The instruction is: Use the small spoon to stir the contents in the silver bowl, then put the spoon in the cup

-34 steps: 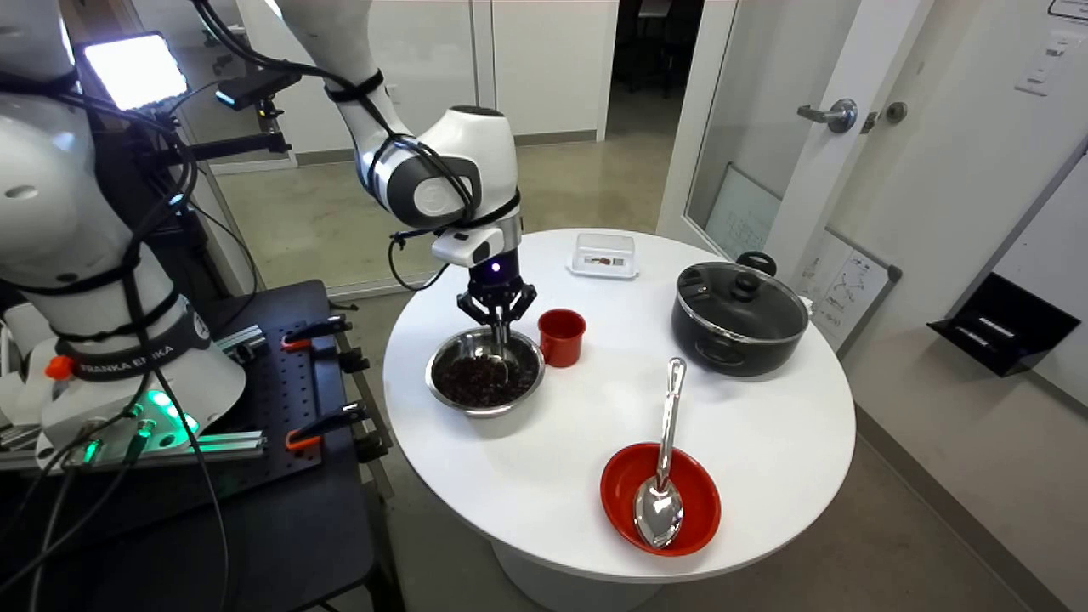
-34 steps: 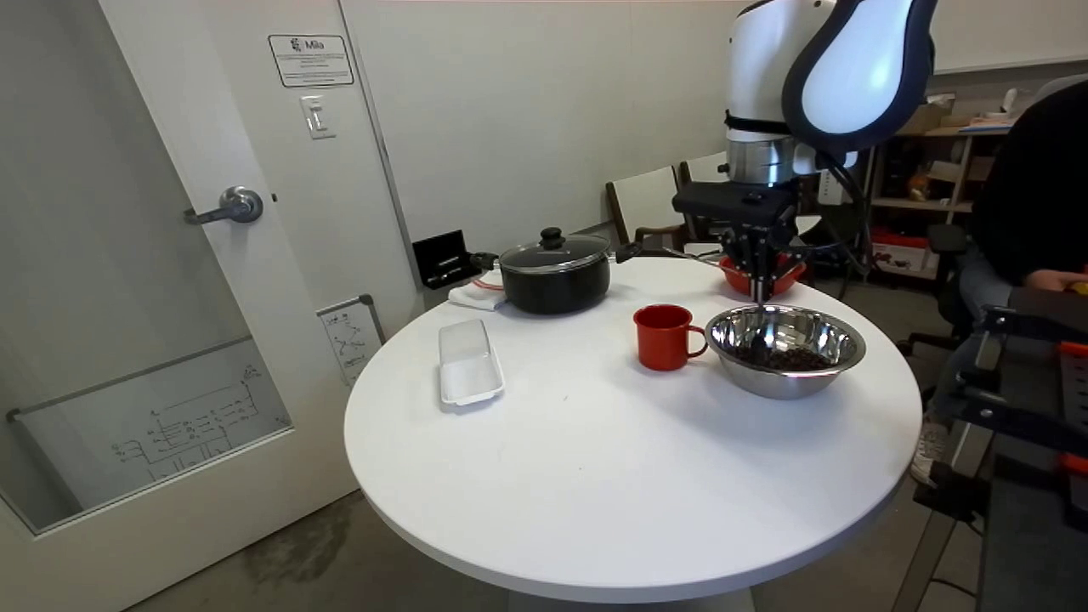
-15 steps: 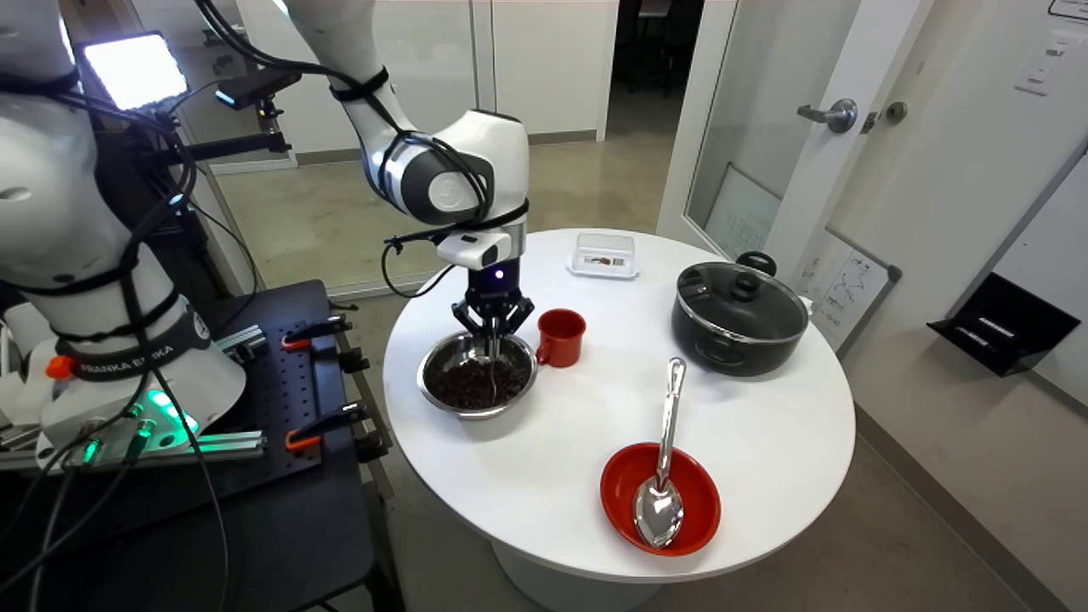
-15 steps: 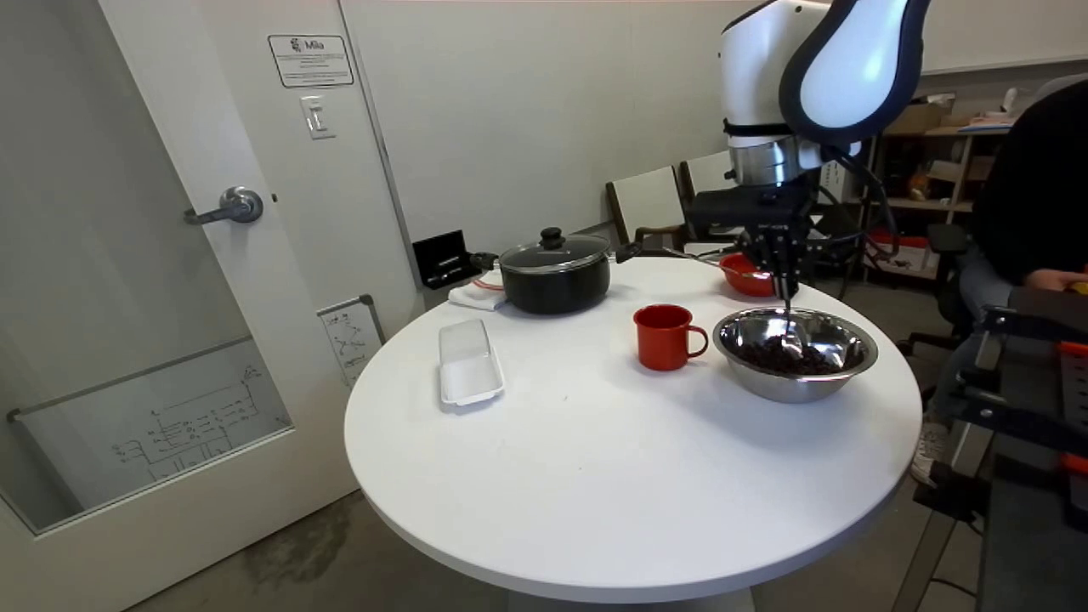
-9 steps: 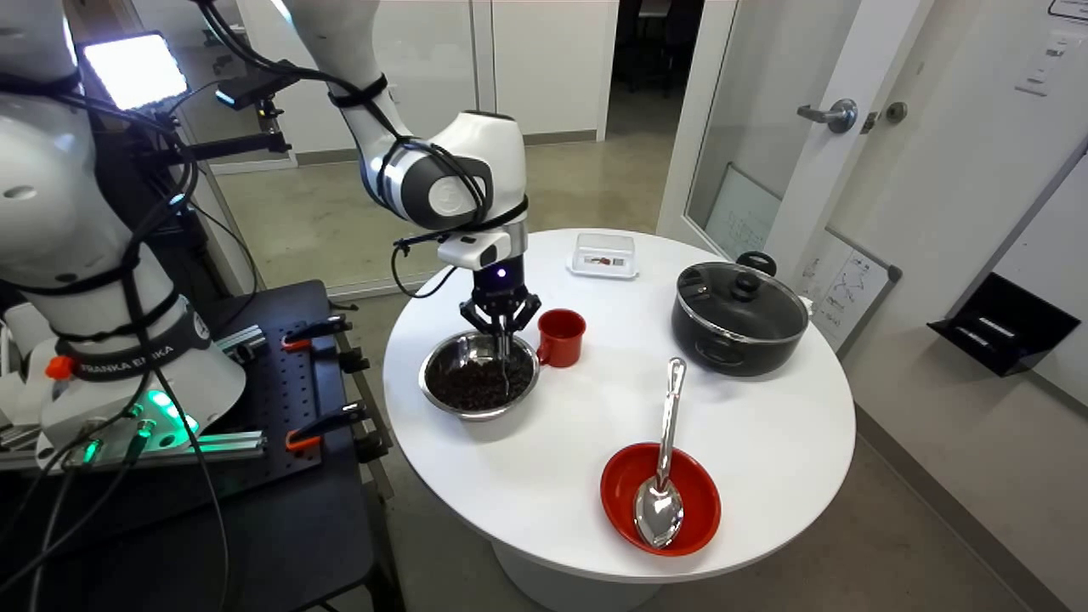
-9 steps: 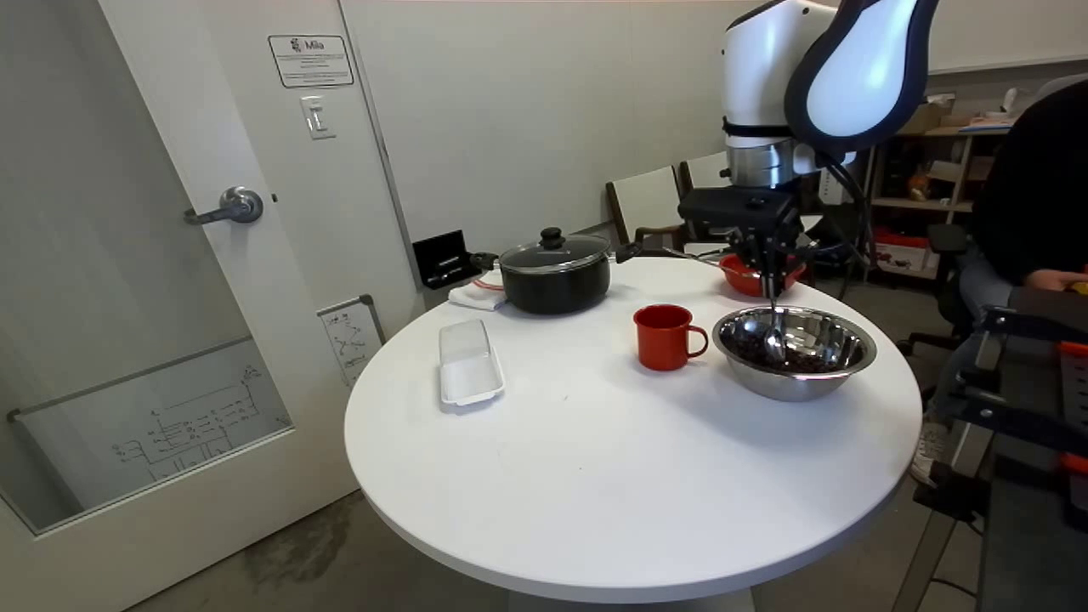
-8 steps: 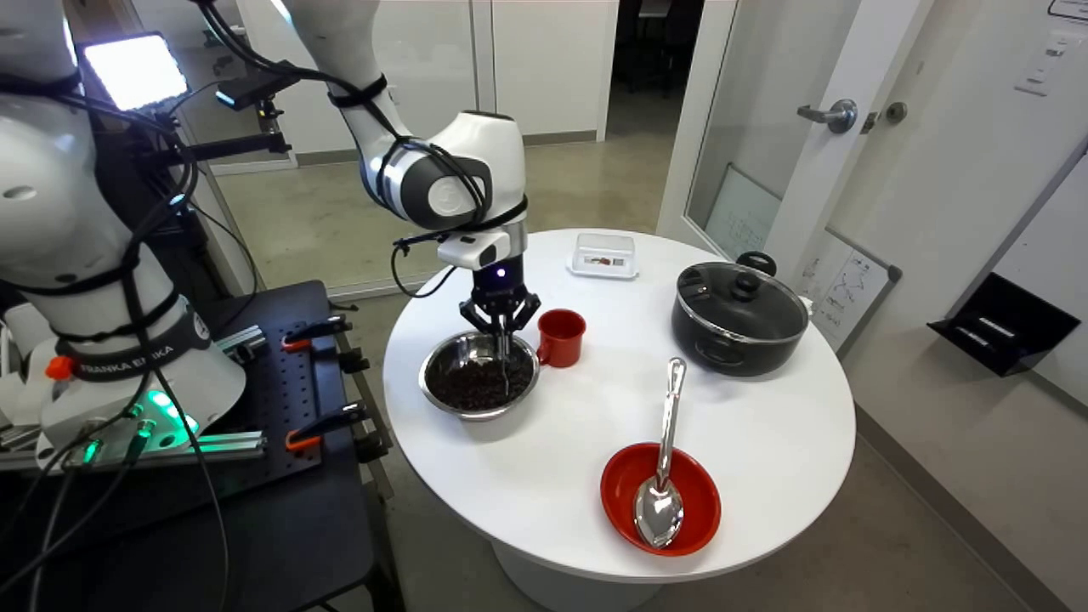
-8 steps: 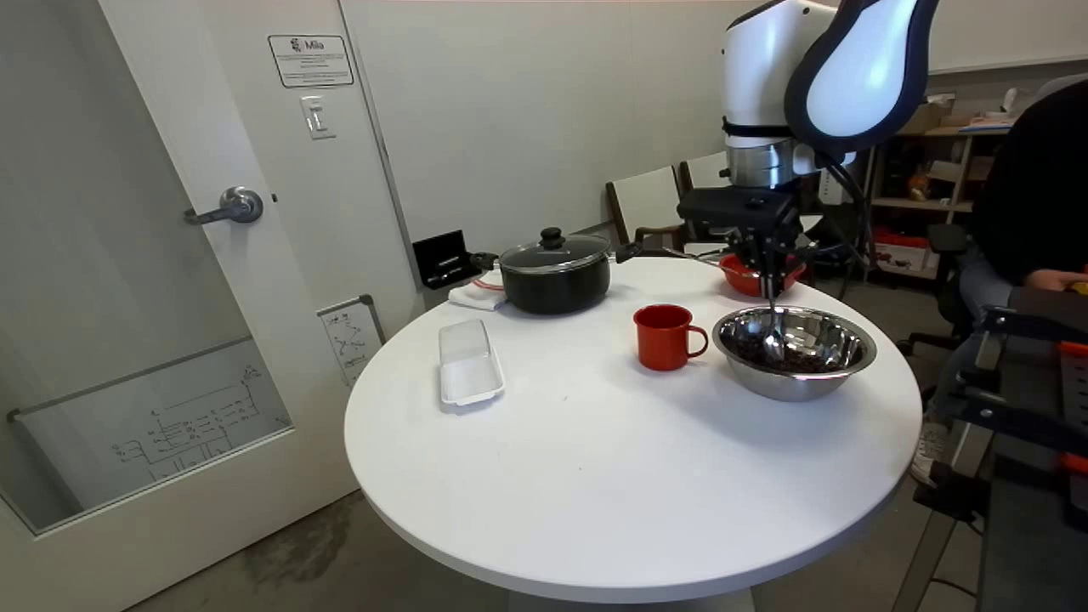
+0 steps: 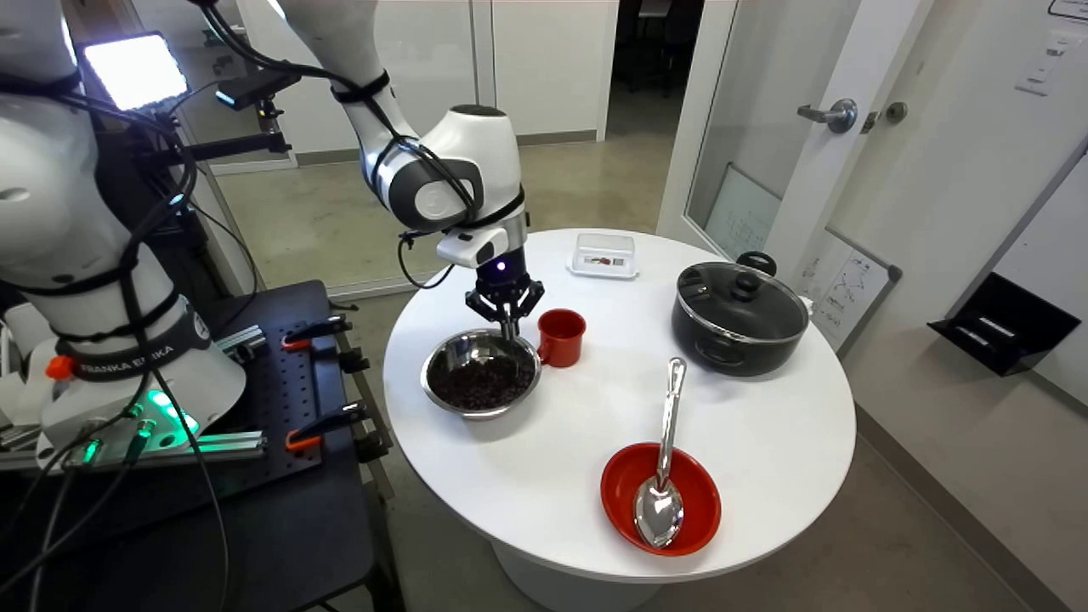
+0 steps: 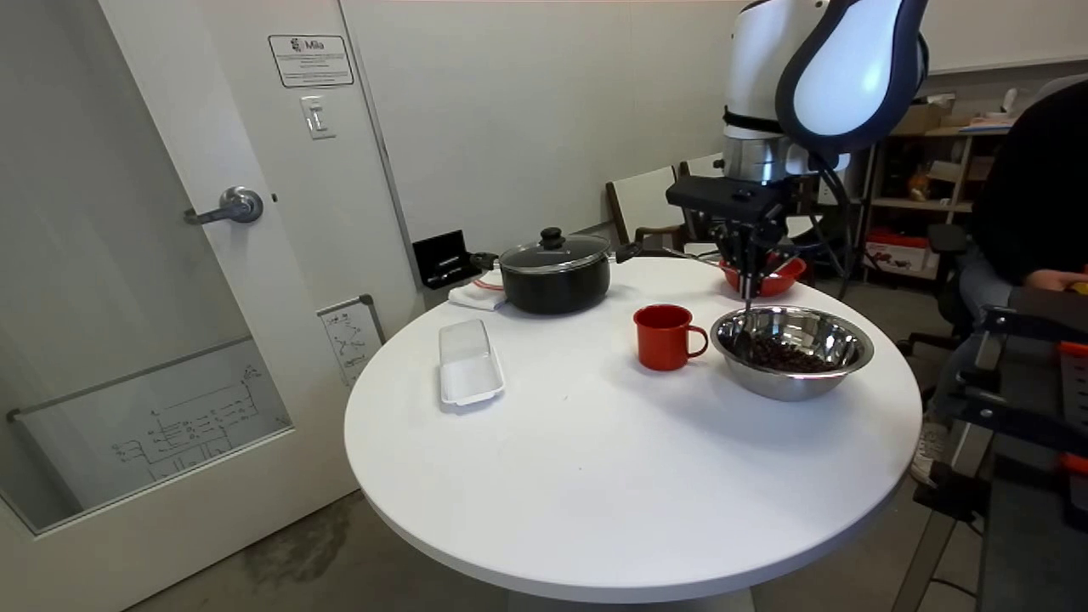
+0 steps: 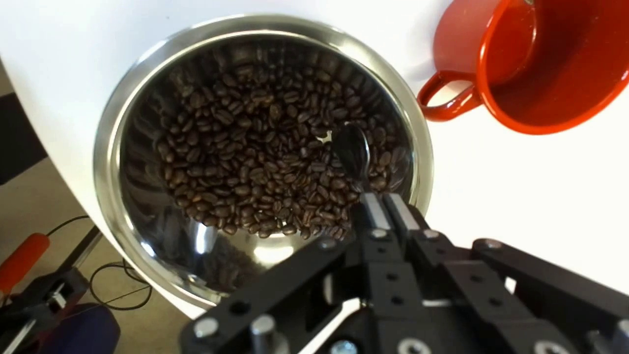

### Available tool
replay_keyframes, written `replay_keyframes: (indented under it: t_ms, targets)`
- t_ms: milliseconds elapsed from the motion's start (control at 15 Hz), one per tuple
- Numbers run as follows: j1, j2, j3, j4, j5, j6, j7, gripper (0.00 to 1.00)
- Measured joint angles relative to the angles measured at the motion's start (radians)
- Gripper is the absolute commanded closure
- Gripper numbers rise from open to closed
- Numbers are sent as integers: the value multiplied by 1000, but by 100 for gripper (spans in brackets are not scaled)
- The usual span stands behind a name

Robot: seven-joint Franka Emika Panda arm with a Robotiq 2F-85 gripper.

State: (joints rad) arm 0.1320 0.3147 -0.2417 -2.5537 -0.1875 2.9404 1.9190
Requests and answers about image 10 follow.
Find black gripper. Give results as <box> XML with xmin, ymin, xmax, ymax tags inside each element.
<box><xmin>726</xmin><ymin>215</ymin><xmax>796</xmax><ymax>291</ymax></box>

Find dark bowl with food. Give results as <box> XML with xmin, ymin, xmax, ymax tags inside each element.
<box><xmin>710</xmin><ymin>305</ymin><xmax>879</xmax><ymax>406</ymax></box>

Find red plate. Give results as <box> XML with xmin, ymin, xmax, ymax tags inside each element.
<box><xmin>719</xmin><ymin>256</ymin><xmax>808</xmax><ymax>301</ymax></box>

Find dark coffee beans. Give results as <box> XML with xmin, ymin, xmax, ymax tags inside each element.
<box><xmin>727</xmin><ymin>331</ymin><xmax>855</xmax><ymax>374</ymax></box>

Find white leaning board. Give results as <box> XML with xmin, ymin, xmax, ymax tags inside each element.
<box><xmin>610</xmin><ymin>165</ymin><xmax>683</xmax><ymax>248</ymax></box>
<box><xmin>679</xmin><ymin>149</ymin><xmax>730</xmax><ymax>185</ymax></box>

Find red enamel mug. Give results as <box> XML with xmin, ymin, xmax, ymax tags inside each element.
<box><xmin>630</xmin><ymin>301</ymin><xmax>713</xmax><ymax>374</ymax></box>

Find black pot with lid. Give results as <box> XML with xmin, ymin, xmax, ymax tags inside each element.
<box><xmin>497</xmin><ymin>225</ymin><xmax>616</xmax><ymax>316</ymax></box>

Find cluttered storage shelf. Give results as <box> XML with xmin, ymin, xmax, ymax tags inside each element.
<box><xmin>837</xmin><ymin>54</ymin><xmax>1088</xmax><ymax>285</ymax></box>

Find white pink folded cloth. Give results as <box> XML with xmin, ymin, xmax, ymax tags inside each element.
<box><xmin>447</xmin><ymin>266</ymin><xmax>508</xmax><ymax>314</ymax></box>

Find person in black top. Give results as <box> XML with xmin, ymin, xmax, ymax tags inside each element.
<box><xmin>949</xmin><ymin>74</ymin><xmax>1088</xmax><ymax>333</ymax></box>

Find clear plastic container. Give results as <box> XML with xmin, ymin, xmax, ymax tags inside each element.
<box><xmin>437</xmin><ymin>316</ymin><xmax>510</xmax><ymax>411</ymax></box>

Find small leaning whiteboard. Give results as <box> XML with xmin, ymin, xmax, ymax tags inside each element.
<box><xmin>315</xmin><ymin>291</ymin><xmax>389</xmax><ymax>387</ymax></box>

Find white door with glass panel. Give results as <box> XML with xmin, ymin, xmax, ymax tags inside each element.
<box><xmin>0</xmin><ymin>0</ymin><xmax>425</xmax><ymax>612</ymax></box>

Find white light switch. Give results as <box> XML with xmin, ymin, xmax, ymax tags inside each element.
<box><xmin>298</xmin><ymin>92</ymin><xmax>341</xmax><ymax>144</ymax></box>

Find white wall sign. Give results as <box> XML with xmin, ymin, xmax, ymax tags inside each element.
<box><xmin>266</xmin><ymin>29</ymin><xmax>356</xmax><ymax>92</ymax></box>

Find silver door handle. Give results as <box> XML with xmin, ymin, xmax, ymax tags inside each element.
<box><xmin>183</xmin><ymin>185</ymin><xmax>266</xmax><ymax>232</ymax></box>

